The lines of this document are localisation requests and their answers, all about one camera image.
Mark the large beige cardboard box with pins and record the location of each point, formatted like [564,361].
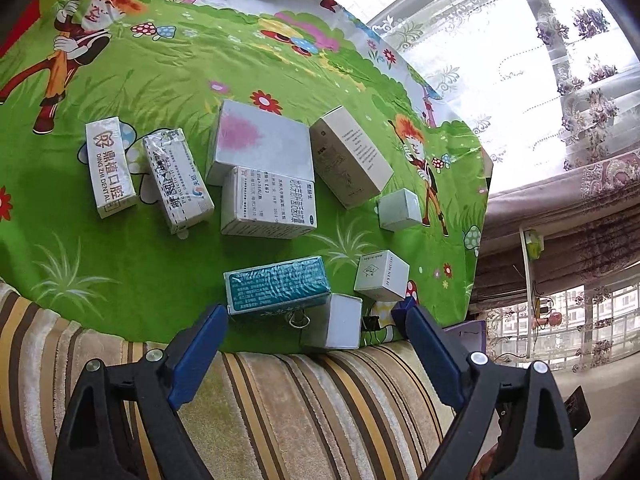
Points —
[346,159]

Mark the purple cardboard box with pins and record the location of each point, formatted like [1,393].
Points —
[468,336]

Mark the white dental box red text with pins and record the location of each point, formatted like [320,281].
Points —
[112,186]

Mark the black binder clip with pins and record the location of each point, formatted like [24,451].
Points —
[373,323]

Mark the teal box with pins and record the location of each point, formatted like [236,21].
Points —
[277,288]

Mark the white jeyin cube box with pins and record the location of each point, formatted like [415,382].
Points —
[382,276]

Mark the green tissue pack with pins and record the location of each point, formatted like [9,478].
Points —
[534,244]

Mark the white shelf board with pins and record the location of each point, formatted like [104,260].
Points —
[529,293]

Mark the white medicine box text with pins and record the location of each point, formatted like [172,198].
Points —
[259,203]

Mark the silver white oblong box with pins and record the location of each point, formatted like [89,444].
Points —
[334,325]

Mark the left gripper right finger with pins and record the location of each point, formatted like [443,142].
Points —
[536,440]

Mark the green cartoon print cloth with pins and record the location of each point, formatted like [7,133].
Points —
[170,64]

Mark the pink binder clip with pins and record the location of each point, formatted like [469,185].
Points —
[297,319]

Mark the white box pink stain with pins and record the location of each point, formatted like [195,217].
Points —
[248,137]

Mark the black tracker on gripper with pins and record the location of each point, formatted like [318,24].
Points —
[577,411]

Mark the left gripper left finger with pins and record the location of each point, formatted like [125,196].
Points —
[95,441]

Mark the pink toy on shelf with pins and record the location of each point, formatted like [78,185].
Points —
[553,319]

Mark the small silver white box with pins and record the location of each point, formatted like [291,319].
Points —
[399,210]

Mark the wrapped white medicine box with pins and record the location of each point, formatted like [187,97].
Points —
[183,193]

